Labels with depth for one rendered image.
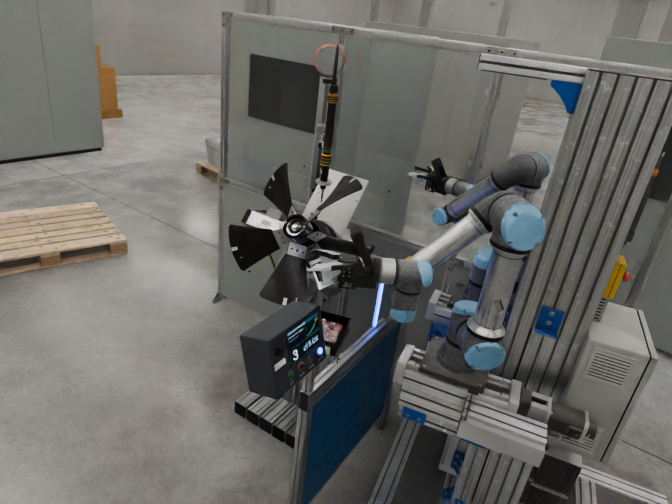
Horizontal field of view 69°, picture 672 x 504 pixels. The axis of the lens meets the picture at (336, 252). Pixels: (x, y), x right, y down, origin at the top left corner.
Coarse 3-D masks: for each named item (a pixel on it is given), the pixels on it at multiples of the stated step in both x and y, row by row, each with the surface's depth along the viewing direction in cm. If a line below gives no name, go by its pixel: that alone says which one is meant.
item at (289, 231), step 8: (296, 216) 219; (288, 224) 219; (304, 224) 216; (312, 224) 227; (288, 232) 218; (296, 232) 216; (304, 232) 215; (312, 232) 221; (296, 240) 218; (304, 240) 219
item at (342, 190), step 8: (344, 176) 233; (352, 176) 226; (344, 184) 225; (352, 184) 220; (360, 184) 217; (336, 192) 224; (344, 192) 218; (352, 192) 215; (328, 200) 222; (336, 200) 217; (320, 208) 220
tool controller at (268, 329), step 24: (288, 312) 150; (312, 312) 150; (240, 336) 139; (264, 336) 136; (288, 336) 140; (312, 336) 151; (264, 360) 136; (288, 360) 142; (264, 384) 139; (288, 384) 142
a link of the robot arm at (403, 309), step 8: (392, 288) 148; (392, 296) 146; (400, 296) 141; (408, 296) 140; (416, 296) 141; (392, 304) 145; (400, 304) 142; (408, 304) 141; (416, 304) 142; (392, 312) 145; (400, 312) 142; (408, 312) 142; (400, 320) 144; (408, 320) 144
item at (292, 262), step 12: (288, 264) 216; (300, 264) 219; (276, 276) 213; (288, 276) 215; (300, 276) 217; (264, 288) 212; (276, 288) 212; (288, 288) 213; (300, 288) 216; (276, 300) 211; (288, 300) 212; (300, 300) 214
